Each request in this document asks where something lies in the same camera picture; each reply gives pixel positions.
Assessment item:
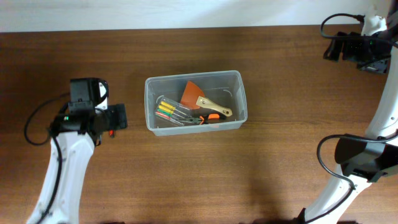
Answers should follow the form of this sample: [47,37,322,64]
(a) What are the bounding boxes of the clear screwdriver set case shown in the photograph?
[154,95,192,126]

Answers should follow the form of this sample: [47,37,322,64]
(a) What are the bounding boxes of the orange scraper wooden handle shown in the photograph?
[180,81,233,116]

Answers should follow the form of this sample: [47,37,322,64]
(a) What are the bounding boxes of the orange black long-nose pliers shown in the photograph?
[178,113,227,125]

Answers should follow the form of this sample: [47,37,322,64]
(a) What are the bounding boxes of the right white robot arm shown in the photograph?
[293,0,397,223]

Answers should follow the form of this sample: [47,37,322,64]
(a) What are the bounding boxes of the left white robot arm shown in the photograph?
[28,78,127,223]

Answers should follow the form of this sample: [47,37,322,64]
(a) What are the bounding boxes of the clear plastic container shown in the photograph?
[144,70,248,136]

